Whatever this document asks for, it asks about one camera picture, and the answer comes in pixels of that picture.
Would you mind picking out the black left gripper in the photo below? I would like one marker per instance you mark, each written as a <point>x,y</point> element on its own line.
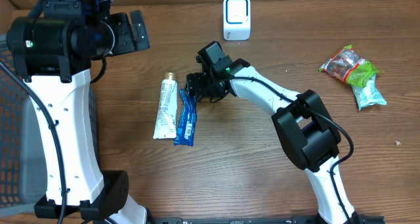
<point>122,23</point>

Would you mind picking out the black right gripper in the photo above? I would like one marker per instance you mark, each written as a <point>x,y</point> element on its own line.
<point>193,87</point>

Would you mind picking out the blue snack wrapper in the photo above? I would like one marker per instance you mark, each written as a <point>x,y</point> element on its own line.
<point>187,121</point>

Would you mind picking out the white tube with gold cap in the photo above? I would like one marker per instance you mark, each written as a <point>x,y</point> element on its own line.
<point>166,121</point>

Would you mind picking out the green snack bag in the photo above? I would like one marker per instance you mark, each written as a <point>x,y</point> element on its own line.
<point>349,67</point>

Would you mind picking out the light blue tissue pack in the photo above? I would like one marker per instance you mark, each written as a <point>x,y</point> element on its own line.
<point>368,95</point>

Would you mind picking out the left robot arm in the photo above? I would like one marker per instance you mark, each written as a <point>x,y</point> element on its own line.
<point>52,48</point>

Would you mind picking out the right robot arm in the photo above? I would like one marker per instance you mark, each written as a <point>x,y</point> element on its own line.
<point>308,135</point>

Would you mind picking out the white barcode scanner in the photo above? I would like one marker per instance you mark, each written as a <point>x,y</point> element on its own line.
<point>236,20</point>

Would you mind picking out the grey plastic basket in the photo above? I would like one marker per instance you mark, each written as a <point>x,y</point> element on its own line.
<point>30,179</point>

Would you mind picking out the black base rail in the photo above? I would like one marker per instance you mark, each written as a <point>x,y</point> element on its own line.
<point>305,219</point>

